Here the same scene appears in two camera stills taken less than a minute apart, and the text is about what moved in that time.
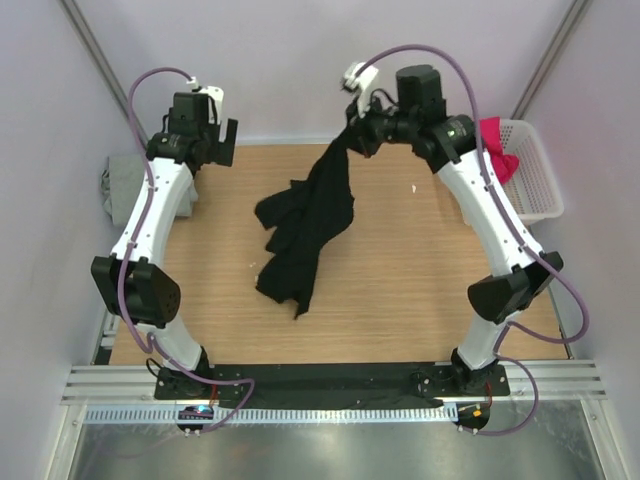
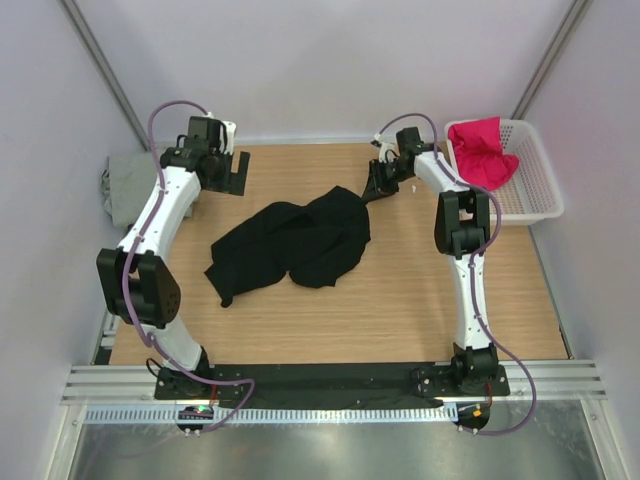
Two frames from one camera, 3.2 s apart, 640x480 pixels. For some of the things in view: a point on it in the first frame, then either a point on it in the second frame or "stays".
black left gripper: (221, 153) → (232, 183)
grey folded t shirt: (122, 182) stays
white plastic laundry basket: (533, 186) stays
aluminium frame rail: (138, 385) stays
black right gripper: (357, 134) → (376, 188)
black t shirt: (303, 217) → (316, 245)
